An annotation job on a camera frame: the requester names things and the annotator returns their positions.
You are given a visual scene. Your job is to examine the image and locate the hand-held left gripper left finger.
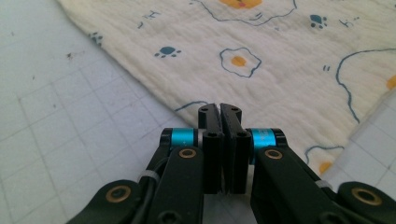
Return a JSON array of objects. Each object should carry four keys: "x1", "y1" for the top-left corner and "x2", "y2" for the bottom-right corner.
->
[{"x1": 145, "y1": 103, "x2": 226, "y2": 224}]

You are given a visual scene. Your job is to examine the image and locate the thin black finger wire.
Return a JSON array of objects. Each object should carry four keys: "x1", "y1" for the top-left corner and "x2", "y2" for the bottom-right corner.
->
[{"x1": 132, "y1": 169, "x2": 162, "y2": 224}]

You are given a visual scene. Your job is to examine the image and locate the white grid mat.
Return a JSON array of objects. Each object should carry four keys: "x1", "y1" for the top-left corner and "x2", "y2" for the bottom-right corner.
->
[{"x1": 0, "y1": 0, "x2": 396, "y2": 224}]

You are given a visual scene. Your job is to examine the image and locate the cream printed muslin cloth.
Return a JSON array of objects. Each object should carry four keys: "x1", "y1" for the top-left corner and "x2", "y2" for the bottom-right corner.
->
[{"x1": 56, "y1": 0, "x2": 396, "y2": 177}]

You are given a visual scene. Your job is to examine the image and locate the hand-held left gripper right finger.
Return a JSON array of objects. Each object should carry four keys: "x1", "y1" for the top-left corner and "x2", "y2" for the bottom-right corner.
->
[{"x1": 219, "y1": 103, "x2": 344, "y2": 224}]

